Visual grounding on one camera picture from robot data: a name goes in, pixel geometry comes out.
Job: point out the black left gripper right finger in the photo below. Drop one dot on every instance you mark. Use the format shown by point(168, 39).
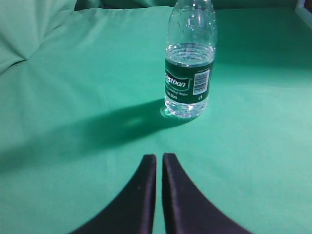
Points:
point(186, 209)

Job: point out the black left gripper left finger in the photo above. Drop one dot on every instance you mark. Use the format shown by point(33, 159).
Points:
point(132, 210)

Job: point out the clear water bottle green label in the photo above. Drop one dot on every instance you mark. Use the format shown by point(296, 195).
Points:
point(189, 59)

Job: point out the green cloth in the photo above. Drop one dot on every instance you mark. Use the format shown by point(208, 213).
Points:
point(77, 117)

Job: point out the white drawer cabinet frame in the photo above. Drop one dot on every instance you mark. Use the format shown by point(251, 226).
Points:
point(304, 10)

